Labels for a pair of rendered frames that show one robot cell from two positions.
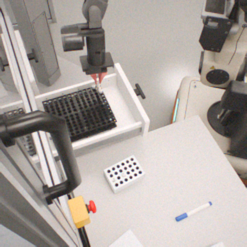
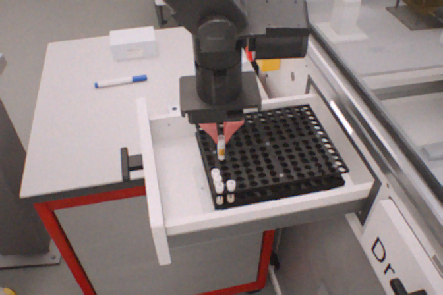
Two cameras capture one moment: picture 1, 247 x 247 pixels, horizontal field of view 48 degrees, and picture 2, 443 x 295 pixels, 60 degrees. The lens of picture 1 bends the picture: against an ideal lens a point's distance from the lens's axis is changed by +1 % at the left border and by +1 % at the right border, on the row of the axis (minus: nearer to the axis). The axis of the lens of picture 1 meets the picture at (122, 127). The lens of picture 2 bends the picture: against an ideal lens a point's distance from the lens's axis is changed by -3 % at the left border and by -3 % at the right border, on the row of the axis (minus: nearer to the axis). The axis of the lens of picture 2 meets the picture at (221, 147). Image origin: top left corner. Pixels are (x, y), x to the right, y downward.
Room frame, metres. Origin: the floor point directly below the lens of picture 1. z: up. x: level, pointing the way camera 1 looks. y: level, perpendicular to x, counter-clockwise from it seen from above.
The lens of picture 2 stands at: (1.04, 0.18, 1.37)
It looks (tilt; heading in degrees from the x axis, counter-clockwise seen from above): 45 degrees down; 192
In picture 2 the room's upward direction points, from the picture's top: straight up
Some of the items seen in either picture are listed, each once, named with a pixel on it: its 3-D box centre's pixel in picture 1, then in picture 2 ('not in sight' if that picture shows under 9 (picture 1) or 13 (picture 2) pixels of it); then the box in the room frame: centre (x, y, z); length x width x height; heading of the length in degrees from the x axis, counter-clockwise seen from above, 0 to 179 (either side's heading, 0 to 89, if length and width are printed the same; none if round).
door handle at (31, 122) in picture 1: (52, 162); not in sight; (0.11, 0.07, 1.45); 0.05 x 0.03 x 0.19; 115
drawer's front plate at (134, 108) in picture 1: (130, 99); (151, 173); (0.63, -0.03, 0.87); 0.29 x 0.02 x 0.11; 25
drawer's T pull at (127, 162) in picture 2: (137, 92); (132, 162); (0.64, -0.05, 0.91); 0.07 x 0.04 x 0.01; 25
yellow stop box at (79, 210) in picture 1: (80, 211); (265, 51); (0.21, 0.11, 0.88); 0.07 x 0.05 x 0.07; 25
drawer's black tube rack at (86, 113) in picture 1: (79, 116); (265, 157); (0.55, 0.16, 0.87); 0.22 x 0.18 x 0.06; 115
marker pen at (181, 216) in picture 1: (193, 211); (120, 81); (0.25, -0.26, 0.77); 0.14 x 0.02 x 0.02; 117
